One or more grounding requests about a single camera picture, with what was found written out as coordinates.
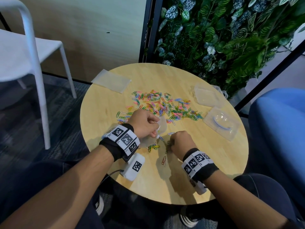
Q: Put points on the clear plastic box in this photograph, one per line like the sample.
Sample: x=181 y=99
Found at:
x=208 y=96

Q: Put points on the blue armchair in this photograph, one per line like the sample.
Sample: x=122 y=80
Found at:
x=278 y=131

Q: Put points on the person's dark trousers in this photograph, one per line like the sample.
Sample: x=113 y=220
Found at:
x=267 y=188

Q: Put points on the person's left hand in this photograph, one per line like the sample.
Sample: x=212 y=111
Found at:
x=141 y=122

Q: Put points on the pile of coloured paper clips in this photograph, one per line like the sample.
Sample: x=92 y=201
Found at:
x=166 y=104

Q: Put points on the person's right shoe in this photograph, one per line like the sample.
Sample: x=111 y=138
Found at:
x=188 y=218

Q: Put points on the clear plastic lid blue band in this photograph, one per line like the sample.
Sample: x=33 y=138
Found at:
x=221 y=124

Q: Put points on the black left wristband with markers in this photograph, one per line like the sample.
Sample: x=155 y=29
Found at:
x=119 y=143

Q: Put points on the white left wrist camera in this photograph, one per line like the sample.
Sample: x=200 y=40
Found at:
x=133 y=166

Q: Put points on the round wooden table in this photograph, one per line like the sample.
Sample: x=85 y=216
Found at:
x=214 y=159

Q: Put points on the green plant wall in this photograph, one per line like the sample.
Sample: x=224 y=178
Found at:
x=226 y=40

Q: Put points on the person's left shoe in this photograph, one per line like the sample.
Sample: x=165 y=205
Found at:
x=100 y=205

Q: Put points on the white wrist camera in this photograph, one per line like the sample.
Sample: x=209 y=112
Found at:
x=199 y=187
x=133 y=166

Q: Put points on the person's right forearm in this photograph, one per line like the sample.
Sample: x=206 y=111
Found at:
x=243 y=205

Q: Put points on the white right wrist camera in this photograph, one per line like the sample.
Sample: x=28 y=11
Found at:
x=199 y=187

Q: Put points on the person's right hand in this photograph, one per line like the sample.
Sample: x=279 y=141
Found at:
x=182 y=144

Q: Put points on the black wristband with markers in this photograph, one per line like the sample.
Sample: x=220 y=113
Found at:
x=200 y=166
x=119 y=143

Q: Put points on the person's shoe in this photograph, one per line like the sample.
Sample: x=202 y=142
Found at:
x=188 y=218
x=100 y=205

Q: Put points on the black right wristband with markers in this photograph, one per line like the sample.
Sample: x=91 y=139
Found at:
x=200 y=166

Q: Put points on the person's left forearm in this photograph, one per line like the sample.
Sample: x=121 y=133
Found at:
x=64 y=188

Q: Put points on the white chair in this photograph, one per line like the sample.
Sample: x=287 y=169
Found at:
x=21 y=57

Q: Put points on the stack of plastic bags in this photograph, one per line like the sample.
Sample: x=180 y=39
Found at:
x=112 y=81

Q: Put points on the translucent plastic bag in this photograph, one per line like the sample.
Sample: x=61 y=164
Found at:
x=163 y=126

